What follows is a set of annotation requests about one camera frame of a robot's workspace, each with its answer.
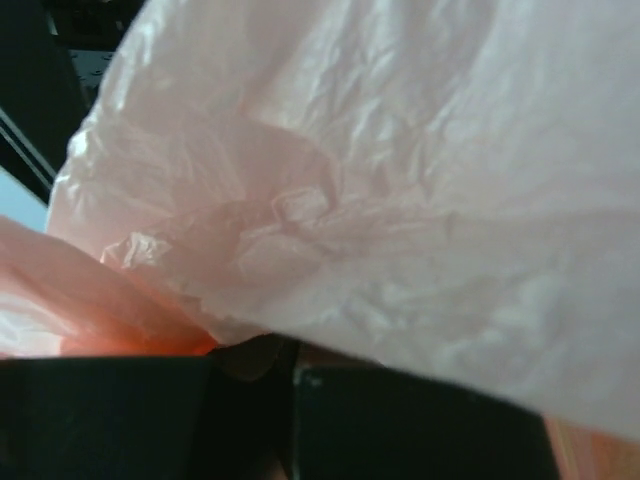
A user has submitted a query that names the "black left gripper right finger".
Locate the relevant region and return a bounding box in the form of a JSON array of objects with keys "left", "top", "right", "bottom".
[{"left": 293, "top": 365, "right": 560, "bottom": 480}]

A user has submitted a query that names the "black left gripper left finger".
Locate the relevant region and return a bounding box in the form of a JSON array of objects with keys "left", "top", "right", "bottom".
[{"left": 1, "top": 335, "right": 297, "bottom": 479}]

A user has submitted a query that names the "pink plastic bag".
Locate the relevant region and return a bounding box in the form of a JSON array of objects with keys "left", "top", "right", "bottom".
[{"left": 1, "top": 1, "right": 639, "bottom": 479}]

